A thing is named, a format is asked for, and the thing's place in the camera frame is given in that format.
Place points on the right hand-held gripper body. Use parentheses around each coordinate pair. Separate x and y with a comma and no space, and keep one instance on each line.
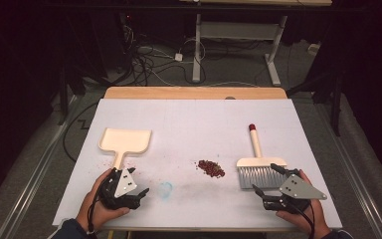
(300,190)

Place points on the pile of red beans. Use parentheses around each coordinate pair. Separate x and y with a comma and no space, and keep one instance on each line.
(210,167)

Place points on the person's right hand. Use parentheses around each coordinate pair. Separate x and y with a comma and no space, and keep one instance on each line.
(308,220)

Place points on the white metal frame desk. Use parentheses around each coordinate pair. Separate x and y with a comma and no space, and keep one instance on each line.
(197,49)

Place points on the cream plastic dustpan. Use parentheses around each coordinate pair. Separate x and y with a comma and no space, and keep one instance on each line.
(126,141)

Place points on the black metal stand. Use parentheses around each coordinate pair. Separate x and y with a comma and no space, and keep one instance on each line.
(63,99)
(336,106)

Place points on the white table cover sheet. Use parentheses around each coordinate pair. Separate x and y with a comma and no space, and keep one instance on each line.
(212,116)

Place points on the cream hand brush grey bristles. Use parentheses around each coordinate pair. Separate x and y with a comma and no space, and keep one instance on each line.
(256,146)

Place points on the grey table grommet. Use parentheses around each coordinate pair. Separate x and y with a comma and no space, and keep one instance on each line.
(229,98)

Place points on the wooden table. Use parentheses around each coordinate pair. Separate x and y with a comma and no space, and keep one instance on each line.
(192,93)

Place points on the white floor socket box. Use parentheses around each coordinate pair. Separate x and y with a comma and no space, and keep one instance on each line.
(313,48)

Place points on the small white power adapter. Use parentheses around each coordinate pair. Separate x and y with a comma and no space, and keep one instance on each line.
(178,57)

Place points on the person's left hand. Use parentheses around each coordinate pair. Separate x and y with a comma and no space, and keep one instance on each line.
(91,212)

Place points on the metal floor rail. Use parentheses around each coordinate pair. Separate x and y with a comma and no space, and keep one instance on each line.
(43,159)
(351,166)

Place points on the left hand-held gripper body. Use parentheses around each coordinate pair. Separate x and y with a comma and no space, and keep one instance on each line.
(125,183)

